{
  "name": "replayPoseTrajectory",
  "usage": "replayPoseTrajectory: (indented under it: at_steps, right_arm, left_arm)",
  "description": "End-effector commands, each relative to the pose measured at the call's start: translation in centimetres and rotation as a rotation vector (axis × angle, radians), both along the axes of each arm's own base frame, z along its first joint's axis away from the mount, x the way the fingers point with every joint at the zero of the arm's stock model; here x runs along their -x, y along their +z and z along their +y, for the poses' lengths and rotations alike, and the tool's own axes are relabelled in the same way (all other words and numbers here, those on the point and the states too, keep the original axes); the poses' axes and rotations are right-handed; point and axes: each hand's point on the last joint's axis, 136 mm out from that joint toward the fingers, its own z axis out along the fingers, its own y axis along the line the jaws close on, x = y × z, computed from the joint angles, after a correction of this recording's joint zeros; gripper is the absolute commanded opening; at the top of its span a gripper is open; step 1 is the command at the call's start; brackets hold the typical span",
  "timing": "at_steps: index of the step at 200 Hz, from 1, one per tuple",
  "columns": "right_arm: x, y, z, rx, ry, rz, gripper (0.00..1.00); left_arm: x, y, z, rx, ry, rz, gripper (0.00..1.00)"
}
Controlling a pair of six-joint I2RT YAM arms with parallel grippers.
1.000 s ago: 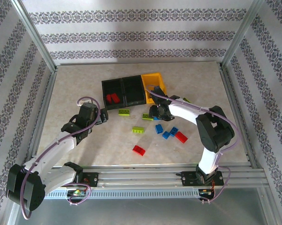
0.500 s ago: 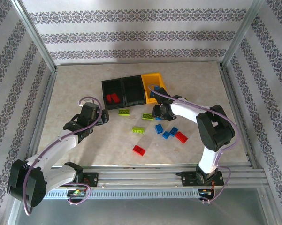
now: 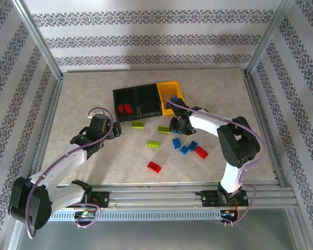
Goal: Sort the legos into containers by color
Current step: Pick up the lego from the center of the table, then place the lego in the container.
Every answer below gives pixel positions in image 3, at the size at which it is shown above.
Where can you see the red lego brick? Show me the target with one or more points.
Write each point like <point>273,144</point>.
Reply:
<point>129,108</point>
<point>121,109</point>
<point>201,152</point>
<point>154,167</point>

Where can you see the lime green lego brick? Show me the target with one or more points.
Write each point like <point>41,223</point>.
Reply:
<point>153,144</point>
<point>164,129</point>
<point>137,125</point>

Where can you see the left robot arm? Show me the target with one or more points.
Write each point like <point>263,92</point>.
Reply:
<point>67,161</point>

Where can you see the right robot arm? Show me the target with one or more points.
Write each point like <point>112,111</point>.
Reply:
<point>208,125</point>

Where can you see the black plastic bin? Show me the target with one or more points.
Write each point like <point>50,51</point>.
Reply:
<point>148,101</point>
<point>126,118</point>

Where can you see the yellow plastic bin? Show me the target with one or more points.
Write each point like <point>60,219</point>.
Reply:
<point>165,88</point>

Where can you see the small controller board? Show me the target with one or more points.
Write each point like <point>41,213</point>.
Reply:
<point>85,214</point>
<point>227,214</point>

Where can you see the aluminium side rail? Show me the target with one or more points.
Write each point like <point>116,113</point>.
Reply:
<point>48,122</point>
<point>258,109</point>

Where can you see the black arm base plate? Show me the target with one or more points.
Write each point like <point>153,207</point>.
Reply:
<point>208,199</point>
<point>101,199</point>

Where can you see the aluminium mounting rail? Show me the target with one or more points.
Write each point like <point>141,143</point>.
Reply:
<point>156,192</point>

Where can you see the aluminium frame post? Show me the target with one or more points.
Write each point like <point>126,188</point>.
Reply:
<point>270,36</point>
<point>39,41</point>

